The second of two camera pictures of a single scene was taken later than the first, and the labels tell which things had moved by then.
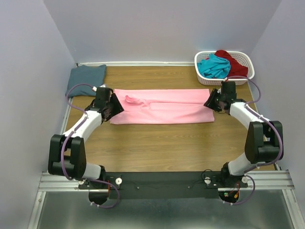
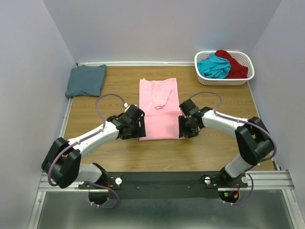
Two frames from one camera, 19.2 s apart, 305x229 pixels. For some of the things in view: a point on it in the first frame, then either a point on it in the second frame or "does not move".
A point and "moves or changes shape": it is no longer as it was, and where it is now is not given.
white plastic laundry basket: [245, 58] does not move
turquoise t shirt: [214, 67] does not move
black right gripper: [209, 102] -> [182, 130]
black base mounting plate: [162, 184] does not move
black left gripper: [118, 108] -> [140, 132]
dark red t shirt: [236, 69] does not move
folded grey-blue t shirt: [93, 76] does not move
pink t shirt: [142, 106] moves or changes shape
